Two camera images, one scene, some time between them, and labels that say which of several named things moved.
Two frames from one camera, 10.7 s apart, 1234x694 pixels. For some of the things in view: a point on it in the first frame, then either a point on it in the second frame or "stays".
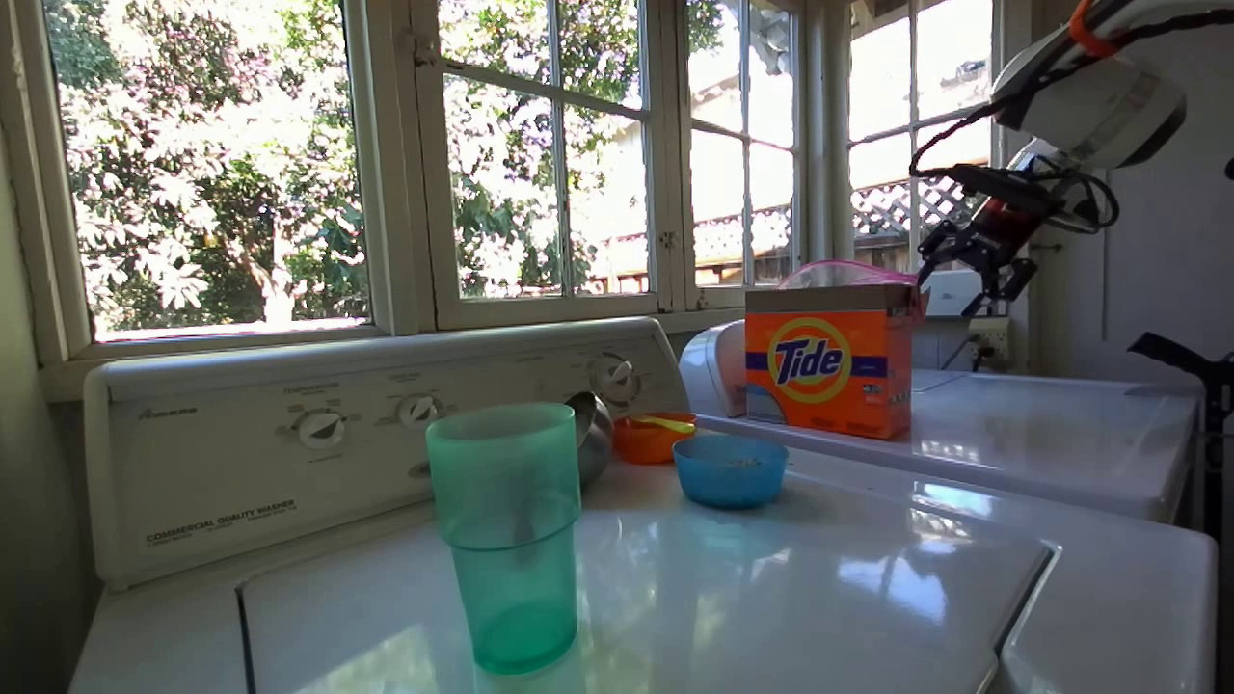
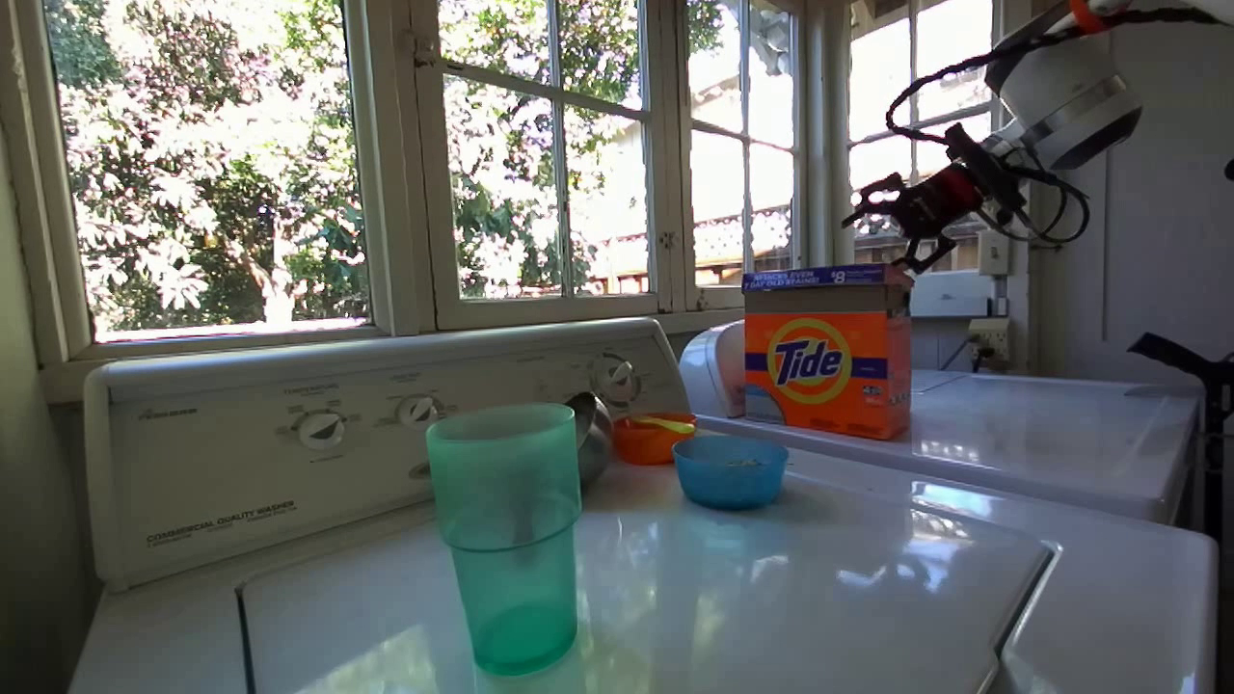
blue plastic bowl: [732, 470] stays
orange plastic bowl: [643, 443] stays
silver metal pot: [595, 438] stays
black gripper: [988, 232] -> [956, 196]
